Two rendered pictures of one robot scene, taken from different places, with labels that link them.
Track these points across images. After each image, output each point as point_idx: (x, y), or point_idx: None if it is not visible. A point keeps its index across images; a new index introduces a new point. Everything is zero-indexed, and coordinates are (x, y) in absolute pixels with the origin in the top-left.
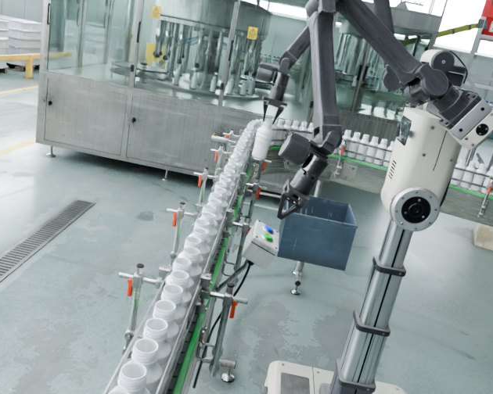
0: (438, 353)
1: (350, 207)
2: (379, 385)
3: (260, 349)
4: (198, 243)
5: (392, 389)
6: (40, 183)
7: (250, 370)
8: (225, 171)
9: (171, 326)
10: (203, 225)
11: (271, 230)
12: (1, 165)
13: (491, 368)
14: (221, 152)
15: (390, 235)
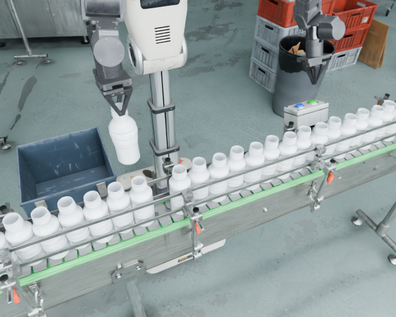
0: (1, 189)
1: (33, 142)
2: (127, 187)
3: (75, 314)
4: None
5: (126, 180)
6: None
7: (117, 305)
8: (242, 152)
9: None
10: (380, 106)
11: (300, 103)
12: None
13: (7, 160)
14: (17, 279)
15: (169, 81)
